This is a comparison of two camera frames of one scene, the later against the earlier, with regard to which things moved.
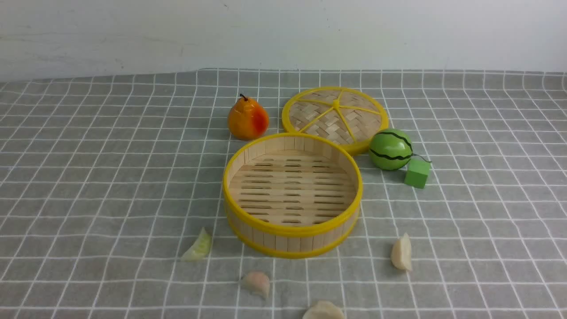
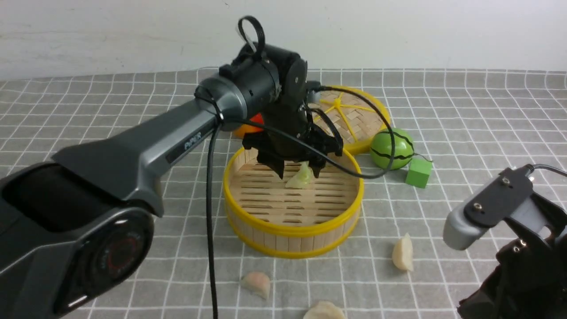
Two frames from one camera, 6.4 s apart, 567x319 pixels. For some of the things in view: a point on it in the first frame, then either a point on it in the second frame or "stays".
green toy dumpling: x=200 y=250 -> x=302 y=178
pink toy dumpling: x=257 y=282 stays
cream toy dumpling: x=324 y=309 stays
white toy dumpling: x=401 y=253 stays
